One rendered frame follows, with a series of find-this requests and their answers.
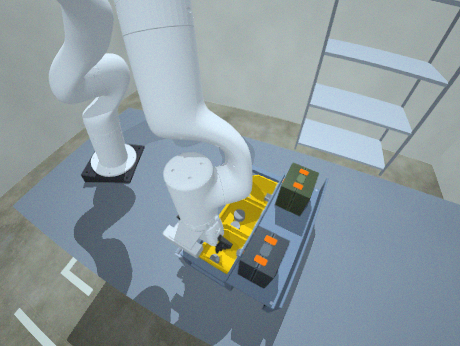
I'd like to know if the yellow open-front bin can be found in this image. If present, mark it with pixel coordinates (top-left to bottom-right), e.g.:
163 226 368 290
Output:
245 175 277 208
219 199 264 239
199 229 247 274

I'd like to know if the olive green case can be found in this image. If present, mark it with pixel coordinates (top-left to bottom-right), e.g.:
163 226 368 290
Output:
275 163 319 216

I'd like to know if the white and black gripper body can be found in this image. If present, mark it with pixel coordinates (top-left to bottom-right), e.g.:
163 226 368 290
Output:
199 217 224 246

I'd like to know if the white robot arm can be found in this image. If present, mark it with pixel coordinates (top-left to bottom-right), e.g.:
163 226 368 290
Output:
49 0 252 258

